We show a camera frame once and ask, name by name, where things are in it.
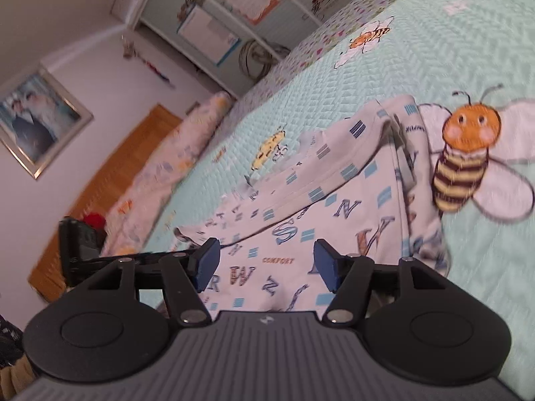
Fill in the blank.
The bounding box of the framed picture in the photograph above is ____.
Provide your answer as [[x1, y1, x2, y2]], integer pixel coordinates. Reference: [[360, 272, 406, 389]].
[[0, 67, 95, 180]]

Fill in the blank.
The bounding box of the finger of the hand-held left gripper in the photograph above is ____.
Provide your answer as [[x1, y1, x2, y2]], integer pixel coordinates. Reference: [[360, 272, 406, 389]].
[[102, 248, 197, 265]]

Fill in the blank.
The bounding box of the printed white shirt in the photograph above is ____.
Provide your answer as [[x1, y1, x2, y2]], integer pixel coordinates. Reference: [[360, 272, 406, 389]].
[[173, 95, 452, 314]]

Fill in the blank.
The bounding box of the hanging wall ornament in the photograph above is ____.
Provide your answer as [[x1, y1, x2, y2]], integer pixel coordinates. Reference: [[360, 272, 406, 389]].
[[121, 35, 176, 88]]

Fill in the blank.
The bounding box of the red item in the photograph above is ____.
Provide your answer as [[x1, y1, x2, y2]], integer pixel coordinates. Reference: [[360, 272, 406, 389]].
[[81, 213, 105, 231]]

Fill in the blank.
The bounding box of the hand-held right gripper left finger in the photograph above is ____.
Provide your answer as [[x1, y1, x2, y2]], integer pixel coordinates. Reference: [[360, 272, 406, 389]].
[[89, 238, 221, 327]]

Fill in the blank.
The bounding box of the mint quilted bee blanket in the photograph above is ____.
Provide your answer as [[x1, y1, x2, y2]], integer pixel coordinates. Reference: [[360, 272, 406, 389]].
[[142, 0, 535, 389]]

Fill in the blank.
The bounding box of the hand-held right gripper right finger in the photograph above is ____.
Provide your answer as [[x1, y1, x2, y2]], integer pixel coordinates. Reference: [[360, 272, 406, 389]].
[[313, 239, 451, 326]]

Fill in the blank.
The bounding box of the floral pillow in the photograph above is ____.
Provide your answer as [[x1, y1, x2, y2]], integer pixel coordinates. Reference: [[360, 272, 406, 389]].
[[102, 91, 235, 255]]

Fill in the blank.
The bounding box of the blue bordered poster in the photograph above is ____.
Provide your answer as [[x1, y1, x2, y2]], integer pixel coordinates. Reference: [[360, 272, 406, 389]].
[[176, 4, 241, 68]]

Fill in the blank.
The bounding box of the wooden headboard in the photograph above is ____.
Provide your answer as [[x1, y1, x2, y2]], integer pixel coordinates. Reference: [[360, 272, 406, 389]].
[[27, 104, 185, 301]]

